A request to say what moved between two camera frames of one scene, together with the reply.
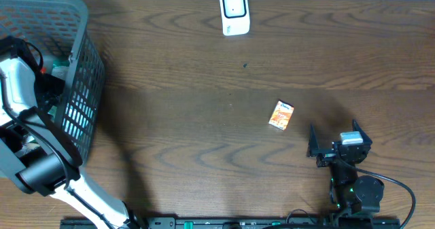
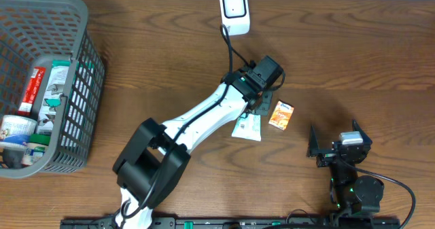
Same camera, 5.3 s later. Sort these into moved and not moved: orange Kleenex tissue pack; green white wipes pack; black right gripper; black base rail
Moved: green white wipes pack
Not moved: orange Kleenex tissue pack; black base rail; black right gripper
